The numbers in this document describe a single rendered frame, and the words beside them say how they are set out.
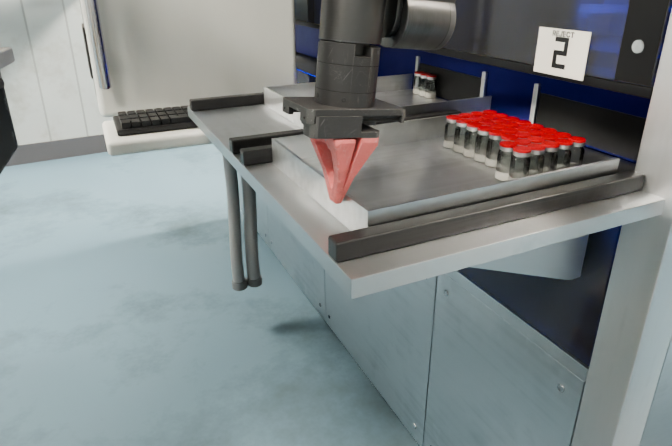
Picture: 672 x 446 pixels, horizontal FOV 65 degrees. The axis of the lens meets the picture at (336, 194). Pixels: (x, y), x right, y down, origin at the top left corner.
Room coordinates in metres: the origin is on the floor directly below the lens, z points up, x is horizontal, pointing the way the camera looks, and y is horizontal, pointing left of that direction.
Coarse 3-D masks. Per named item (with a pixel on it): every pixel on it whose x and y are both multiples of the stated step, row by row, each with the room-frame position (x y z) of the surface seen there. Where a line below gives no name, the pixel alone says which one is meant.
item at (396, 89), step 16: (384, 80) 1.14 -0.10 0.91; (400, 80) 1.16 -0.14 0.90; (272, 96) 0.98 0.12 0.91; (288, 96) 1.04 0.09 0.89; (304, 96) 1.06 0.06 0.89; (384, 96) 1.09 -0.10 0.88; (400, 96) 1.09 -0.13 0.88; (416, 96) 1.09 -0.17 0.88; (416, 112) 0.87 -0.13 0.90; (432, 112) 0.88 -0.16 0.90; (464, 112) 0.91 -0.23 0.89
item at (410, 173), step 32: (384, 128) 0.75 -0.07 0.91; (416, 128) 0.77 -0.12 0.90; (288, 160) 0.62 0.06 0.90; (384, 160) 0.68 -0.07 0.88; (416, 160) 0.68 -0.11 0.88; (448, 160) 0.68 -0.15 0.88; (608, 160) 0.58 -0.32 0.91; (320, 192) 0.53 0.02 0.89; (352, 192) 0.57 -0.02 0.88; (384, 192) 0.57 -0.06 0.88; (416, 192) 0.57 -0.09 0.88; (448, 192) 0.57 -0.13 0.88; (480, 192) 0.50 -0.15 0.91; (512, 192) 0.52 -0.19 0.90; (352, 224) 0.47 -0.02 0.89
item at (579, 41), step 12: (540, 36) 0.75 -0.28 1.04; (552, 36) 0.73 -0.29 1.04; (564, 36) 0.71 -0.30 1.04; (576, 36) 0.69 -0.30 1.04; (588, 36) 0.68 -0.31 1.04; (540, 48) 0.75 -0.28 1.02; (552, 48) 0.73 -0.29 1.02; (576, 48) 0.69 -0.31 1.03; (588, 48) 0.68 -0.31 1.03; (540, 60) 0.74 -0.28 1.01; (564, 60) 0.71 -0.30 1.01; (576, 60) 0.69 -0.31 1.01; (540, 72) 0.74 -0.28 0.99; (552, 72) 0.72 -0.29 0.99; (564, 72) 0.70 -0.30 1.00; (576, 72) 0.69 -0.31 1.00
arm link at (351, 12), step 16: (336, 0) 0.48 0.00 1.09; (352, 0) 0.47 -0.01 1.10; (368, 0) 0.47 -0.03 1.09; (384, 0) 0.49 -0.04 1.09; (400, 0) 0.50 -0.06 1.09; (320, 16) 0.49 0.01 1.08; (336, 16) 0.47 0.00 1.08; (352, 16) 0.47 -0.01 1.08; (368, 16) 0.47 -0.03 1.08; (384, 16) 0.51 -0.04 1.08; (400, 16) 0.50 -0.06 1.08; (320, 32) 0.49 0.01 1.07; (336, 32) 0.47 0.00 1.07; (352, 32) 0.47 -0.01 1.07; (368, 32) 0.47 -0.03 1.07; (384, 32) 0.51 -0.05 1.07
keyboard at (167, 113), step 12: (156, 108) 1.21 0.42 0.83; (168, 108) 1.21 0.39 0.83; (180, 108) 1.21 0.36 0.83; (120, 120) 1.11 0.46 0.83; (132, 120) 1.10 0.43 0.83; (144, 120) 1.10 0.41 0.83; (156, 120) 1.10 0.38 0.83; (168, 120) 1.11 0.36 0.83; (180, 120) 1.12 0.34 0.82; (120, 132) 1.06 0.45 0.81; (132, 132) 1.07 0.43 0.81; (144, 132) 1.08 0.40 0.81
